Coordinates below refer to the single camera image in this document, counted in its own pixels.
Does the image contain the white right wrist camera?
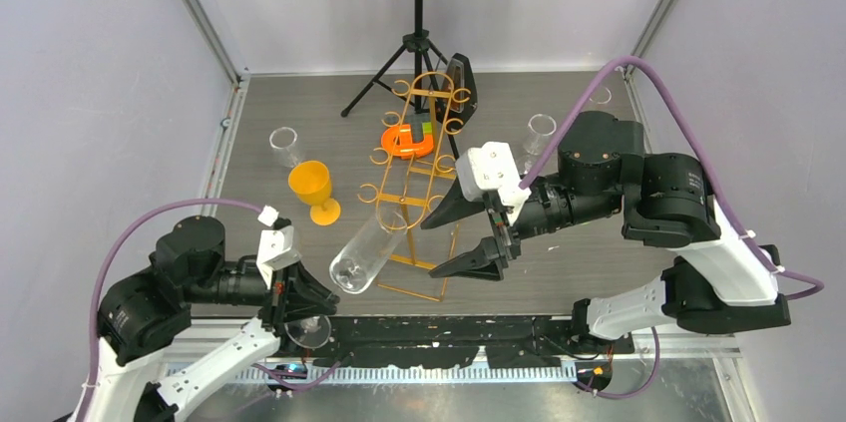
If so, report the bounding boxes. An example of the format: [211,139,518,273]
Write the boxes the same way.
[455,142,531,212]

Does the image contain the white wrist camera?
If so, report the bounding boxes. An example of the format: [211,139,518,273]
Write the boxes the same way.
[255,206,302,289]
[455,142,531,212]

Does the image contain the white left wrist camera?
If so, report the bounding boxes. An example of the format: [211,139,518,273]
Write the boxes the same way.
[255,206,302,289]

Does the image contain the yellow silicone wine glass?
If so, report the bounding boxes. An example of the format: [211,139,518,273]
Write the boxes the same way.
[287,161,341,226]

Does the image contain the white slotted cable duct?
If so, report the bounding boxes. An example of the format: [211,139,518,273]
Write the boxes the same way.
[234,361,578,385]

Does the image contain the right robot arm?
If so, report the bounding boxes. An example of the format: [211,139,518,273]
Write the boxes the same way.
[422,111,791,353]

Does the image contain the clear tall flute glass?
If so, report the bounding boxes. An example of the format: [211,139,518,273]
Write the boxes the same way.
[589,86,613,105]

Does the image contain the orange toy block piece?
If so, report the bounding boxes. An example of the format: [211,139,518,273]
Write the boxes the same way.
[380,123,434,160]

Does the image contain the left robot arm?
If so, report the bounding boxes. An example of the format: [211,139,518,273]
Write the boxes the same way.
[65,215,339,421]

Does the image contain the gold wire wine glass rack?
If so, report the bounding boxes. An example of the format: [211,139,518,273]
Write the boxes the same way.
[359,70,464,271]

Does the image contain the clear wine glass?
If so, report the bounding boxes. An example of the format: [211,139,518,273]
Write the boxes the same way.
[285,206,408,349]
[517,114,557,175]
[268,127,306,169]

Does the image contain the clear wine glass front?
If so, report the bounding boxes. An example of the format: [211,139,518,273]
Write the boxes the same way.
[285,206,408,349]

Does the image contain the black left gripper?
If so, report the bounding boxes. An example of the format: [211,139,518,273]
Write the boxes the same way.
[190,255,341,327]

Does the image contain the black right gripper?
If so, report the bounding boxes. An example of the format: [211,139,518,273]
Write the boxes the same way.
[418,170,621,283]

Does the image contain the black metronome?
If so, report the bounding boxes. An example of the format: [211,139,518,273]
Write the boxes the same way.
[442,53,478,123]

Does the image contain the black taped front rail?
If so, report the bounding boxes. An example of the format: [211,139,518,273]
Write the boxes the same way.
[276,315,599,369]

